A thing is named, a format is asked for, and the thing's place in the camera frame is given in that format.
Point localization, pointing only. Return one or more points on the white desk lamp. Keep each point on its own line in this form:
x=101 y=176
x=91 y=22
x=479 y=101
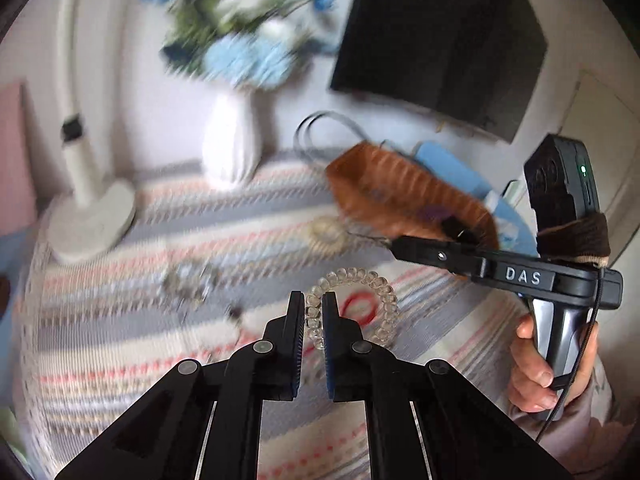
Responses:
x=98 y=212

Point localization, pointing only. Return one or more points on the white ribbed vase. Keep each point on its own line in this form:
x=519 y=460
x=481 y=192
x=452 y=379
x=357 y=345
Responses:
x=230 y=142

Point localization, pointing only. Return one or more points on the black monitor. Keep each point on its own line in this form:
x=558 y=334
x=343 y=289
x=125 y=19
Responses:
x=474 y=61

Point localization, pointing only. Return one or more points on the brown wicker basket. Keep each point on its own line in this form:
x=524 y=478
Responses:
x=391 y=194

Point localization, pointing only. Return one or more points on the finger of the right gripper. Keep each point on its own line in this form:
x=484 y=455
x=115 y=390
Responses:
x=453 y=257

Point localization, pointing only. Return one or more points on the person right hand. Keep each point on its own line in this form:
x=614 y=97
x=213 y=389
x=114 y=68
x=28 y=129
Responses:
x=531 y=377

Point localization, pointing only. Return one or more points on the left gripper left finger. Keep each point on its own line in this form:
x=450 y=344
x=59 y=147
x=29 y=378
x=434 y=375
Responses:
x=202 y=421

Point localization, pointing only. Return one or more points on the striped woven table mat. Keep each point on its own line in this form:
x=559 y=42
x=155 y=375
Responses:
x=199 y=275

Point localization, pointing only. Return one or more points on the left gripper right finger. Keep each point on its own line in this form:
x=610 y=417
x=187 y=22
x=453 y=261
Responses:
x=425 y=421

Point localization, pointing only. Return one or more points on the blue white artificial flowers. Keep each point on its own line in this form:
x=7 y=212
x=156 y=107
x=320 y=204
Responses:
x=247 y=44

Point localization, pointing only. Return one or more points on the pink folder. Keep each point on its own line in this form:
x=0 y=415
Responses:
x=18 y=196

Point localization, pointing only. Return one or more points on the purple scrunchie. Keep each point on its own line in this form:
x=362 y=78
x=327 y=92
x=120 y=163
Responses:
x=434 y=214

